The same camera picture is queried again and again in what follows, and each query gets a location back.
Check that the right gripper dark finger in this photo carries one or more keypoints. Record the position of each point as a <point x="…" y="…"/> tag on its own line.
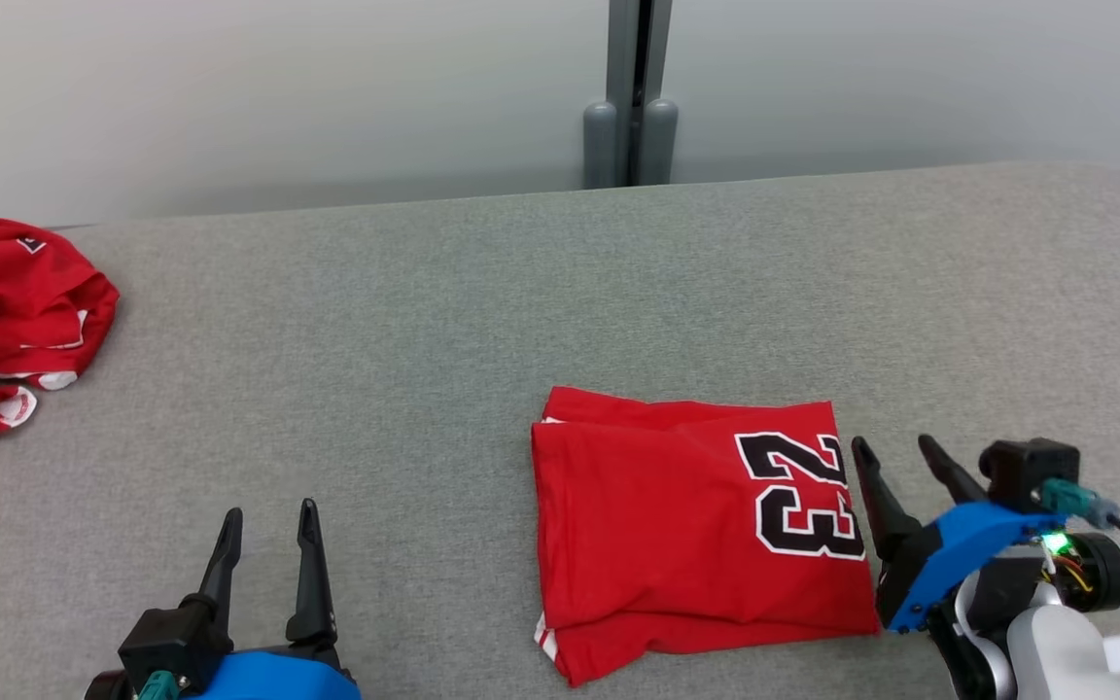
<point x="883" y="520"/>
<point x="951" y="478"/>

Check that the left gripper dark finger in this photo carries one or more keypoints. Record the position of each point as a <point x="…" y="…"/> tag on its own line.
<point x="312" y="593"/>
<point x="223" y="569"/>

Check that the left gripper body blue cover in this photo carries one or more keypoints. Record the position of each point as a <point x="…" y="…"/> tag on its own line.
<point x="278" y="676"/>

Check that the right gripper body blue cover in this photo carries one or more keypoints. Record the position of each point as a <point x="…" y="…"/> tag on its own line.
<point x="949" y="544"/>

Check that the red white number jersey shirt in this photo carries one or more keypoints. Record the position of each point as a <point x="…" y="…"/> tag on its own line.
<point x="657" y="525"/>

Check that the red shorts with white panels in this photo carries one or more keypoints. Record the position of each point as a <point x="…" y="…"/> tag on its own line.
<point x="6" y="292"/>

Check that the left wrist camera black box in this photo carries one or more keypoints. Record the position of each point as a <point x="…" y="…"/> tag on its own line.
<point x="171" y="642"/>

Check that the grey cylinder post foot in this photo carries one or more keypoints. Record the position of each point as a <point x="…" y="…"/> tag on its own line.
<point x="659" y="144"/>
<point x="600" y="146"/>

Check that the grey partition post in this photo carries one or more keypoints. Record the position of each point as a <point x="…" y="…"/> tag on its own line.
<point x="620" y="49"/>

